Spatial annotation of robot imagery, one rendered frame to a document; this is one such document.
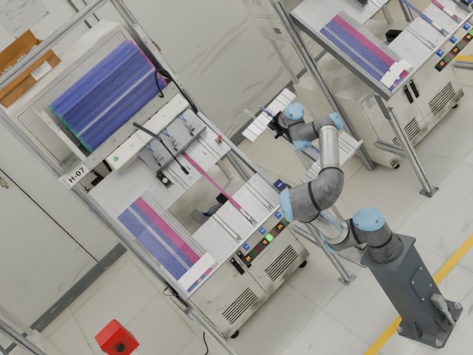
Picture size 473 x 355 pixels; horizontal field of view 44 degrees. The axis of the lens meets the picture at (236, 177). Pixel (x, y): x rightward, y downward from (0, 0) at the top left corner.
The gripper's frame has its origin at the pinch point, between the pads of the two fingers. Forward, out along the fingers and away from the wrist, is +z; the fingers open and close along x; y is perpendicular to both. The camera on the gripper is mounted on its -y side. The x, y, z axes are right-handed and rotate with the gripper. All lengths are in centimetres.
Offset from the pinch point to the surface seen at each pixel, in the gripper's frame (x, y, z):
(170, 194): 51, 19, 26
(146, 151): 44, 42, 24
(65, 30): 34, 103, -2
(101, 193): 73, 44, 32
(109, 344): 121, -9, 32
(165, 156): 40, 33, 22
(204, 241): 57, -9, 22
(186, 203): 37, 12, 90
